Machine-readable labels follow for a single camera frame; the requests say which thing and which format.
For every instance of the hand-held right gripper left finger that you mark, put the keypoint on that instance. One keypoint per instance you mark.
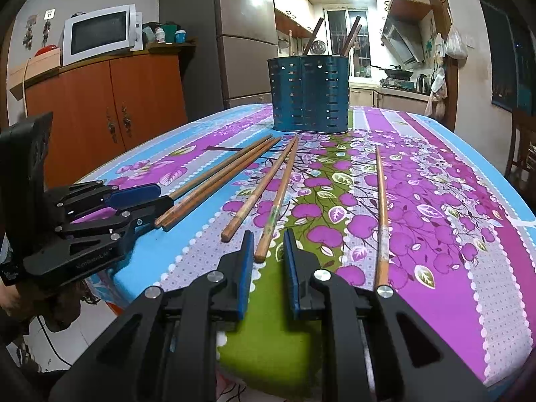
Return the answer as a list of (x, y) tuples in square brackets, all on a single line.
[(247, 276)]

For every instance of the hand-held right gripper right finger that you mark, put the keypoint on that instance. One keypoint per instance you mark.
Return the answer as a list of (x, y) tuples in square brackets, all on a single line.
[(291, 276)]

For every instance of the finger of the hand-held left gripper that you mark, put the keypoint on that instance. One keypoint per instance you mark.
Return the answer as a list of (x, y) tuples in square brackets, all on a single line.
[(134, 194), (155, 207)]

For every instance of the brown bamboo chopstick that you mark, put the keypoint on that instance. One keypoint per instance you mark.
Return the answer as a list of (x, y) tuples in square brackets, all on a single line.
[(277, 197), (356, 38), (351, 35), (213, 181), (258, 188), (291, 44), (222, 184), (379, 217), (313, 36)]

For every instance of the blue perforated utensil holder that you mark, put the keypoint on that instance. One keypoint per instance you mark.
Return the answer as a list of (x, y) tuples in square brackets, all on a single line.
[(310, 96)]

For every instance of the person's left hand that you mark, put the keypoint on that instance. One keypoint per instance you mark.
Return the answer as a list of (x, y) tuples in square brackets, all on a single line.
[(12, 299)]

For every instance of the orange wooden cabinet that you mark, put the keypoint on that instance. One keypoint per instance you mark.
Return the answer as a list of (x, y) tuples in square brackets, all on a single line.
[(104, 113)]

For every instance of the beige cardboard box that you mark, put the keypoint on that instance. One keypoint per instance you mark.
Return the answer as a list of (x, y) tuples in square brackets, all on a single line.
[(35, 71)]

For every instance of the red round container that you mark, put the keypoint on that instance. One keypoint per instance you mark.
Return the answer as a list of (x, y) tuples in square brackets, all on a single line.
[(45, 50)]

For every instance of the purple floral striped tablecloth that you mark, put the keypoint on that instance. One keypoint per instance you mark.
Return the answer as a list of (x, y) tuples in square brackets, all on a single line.
[(418, 217)]

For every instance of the white hook with ornament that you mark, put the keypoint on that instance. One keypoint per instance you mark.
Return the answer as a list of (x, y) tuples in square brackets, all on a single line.
[(48, 27)]

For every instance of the white microwave oven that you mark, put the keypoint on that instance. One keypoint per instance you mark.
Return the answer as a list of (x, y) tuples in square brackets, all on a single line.
[(98, 35)]

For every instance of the white medicine bottle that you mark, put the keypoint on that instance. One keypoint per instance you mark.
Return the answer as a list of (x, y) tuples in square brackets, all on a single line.
[(160, 35)]

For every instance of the blue lidded jar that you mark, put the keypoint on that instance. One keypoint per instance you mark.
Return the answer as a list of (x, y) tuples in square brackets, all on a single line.
[(180, 37)]

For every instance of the green cup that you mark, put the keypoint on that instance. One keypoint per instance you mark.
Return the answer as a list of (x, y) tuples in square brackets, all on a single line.
[(169, 33)]

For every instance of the grey refrigerator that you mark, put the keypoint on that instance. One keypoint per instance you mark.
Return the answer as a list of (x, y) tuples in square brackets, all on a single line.
[(217, 29)]

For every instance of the beige kitchen base cabinets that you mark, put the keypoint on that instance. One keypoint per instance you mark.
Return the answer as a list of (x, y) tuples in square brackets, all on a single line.
[(393, 101)]

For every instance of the black wok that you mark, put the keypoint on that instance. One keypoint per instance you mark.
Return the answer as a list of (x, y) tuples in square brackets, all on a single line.
[(395, 72)]

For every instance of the hanging round strainer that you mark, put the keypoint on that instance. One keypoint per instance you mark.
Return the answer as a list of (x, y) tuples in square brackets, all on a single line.
[(319, 46)]

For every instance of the steel electric kettle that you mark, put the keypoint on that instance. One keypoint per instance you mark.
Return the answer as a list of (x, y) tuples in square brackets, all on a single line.
[(423, 83)]

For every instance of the kitchen window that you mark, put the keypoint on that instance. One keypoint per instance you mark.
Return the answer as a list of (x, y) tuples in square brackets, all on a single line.
[(337, 42)]

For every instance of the wooden chair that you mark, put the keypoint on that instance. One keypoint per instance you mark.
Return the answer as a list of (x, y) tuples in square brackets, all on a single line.
[(523, 150)]

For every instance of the steel range hood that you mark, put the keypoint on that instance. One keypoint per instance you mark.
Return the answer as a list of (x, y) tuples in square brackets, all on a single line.
[(404, 33)]

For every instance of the hanging white plastic bag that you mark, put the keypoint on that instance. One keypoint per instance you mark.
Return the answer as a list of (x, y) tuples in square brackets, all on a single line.
[(455, 46)]

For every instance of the dark barred window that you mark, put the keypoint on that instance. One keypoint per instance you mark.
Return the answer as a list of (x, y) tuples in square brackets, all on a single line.
[(506, 58)]

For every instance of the hanging wall ornament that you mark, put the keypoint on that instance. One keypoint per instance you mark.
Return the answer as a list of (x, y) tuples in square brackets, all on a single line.
[(29, 31)]

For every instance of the kitchen wall cabinets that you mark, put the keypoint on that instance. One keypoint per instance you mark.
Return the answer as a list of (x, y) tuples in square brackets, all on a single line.
[(289, 4)]

